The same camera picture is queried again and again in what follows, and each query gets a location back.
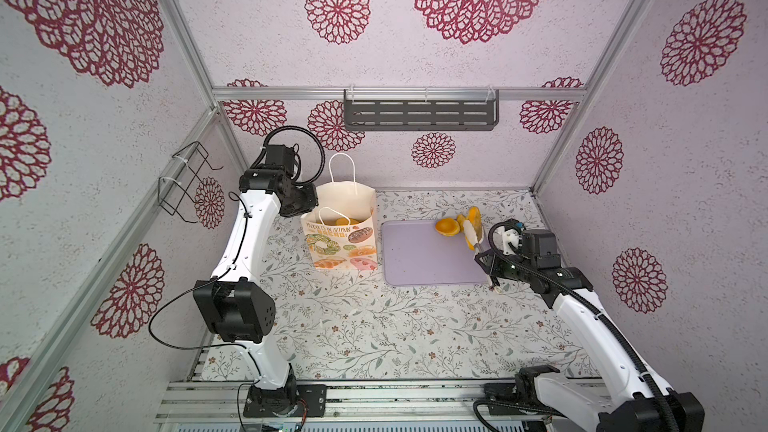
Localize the printed paper bakery bag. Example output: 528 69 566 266
301 176 378 274

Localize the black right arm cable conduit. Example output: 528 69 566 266
471 220 682 432

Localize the orange fake croissant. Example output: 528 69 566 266
462 207 484 251

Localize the grey wall shelf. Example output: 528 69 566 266
342 89 499 132

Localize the large orange twisted bread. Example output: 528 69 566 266
334 217 359 227

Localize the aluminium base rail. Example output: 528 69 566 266
153 379 575 431

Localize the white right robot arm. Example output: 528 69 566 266
457 216 705 431

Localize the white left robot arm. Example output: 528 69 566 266
192 145 316 417

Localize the lavender cutting board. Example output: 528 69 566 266
380 220 487 287

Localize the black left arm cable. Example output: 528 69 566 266
148 125 327 432

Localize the orange oval fake bread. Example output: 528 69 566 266
456 214 467 230

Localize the black wire wall basket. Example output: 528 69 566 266
156 141 223 224

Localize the round orange fake bun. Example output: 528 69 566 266
435 217 462 237

